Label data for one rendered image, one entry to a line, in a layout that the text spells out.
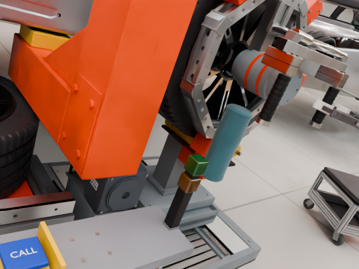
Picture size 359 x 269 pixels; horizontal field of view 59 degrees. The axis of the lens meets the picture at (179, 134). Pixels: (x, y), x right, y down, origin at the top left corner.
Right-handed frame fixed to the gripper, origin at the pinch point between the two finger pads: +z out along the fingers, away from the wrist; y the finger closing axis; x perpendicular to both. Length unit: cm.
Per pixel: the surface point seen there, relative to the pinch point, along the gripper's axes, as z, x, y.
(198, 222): 23, -71, -6
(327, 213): 3, -70, 94
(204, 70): 20.7, -1.4, -42.3
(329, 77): 2.5, 9.2, -2.5
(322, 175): 20, -55, 106
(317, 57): 1.7, 13.6, -19.0
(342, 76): -1.2, 10.9, -2.4
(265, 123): -1.6, -7.2, -35.3
